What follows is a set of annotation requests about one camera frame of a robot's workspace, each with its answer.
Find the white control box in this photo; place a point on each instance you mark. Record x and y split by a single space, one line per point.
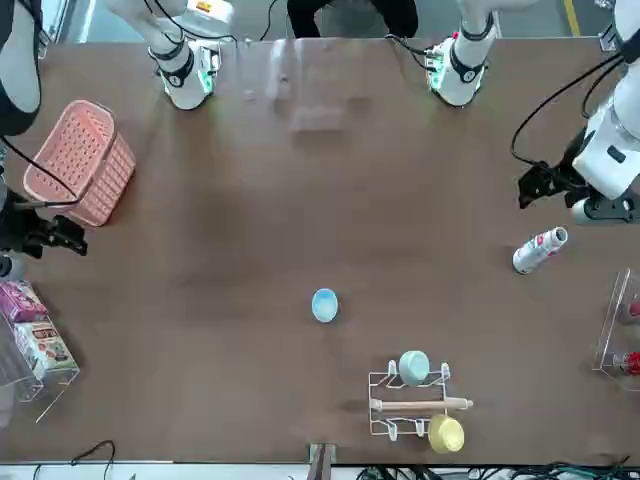
212 12

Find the blue ceramic cup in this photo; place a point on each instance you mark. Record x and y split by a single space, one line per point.
325 305

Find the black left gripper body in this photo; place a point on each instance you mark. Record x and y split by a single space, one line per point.
570 172

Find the person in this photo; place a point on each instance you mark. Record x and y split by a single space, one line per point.
350 17

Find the pink plastic basket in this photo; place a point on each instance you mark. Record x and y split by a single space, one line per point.
80 160

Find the white bottle pink label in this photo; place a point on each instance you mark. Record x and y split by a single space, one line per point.
537 251

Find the yellow cup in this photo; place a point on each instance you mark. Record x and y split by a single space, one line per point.
446 433

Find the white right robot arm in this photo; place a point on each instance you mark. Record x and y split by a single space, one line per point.
182 85

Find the clear acrylic snack shelf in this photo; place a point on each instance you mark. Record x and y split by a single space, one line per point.
30 390

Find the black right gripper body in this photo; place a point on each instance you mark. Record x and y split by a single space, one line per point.
17 230

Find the red cola bottle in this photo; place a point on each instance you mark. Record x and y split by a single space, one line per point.
635 309
631 362

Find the purple snack packet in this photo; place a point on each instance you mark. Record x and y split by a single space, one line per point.
22 300

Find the snack packet red label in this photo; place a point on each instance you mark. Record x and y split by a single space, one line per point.
45 350

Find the aluminium frame post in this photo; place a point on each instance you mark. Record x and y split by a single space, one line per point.
321 462

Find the mint green cup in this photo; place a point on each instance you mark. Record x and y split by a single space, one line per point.
415 367

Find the clear acrylic bottle shelf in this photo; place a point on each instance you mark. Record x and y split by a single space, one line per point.
612 320

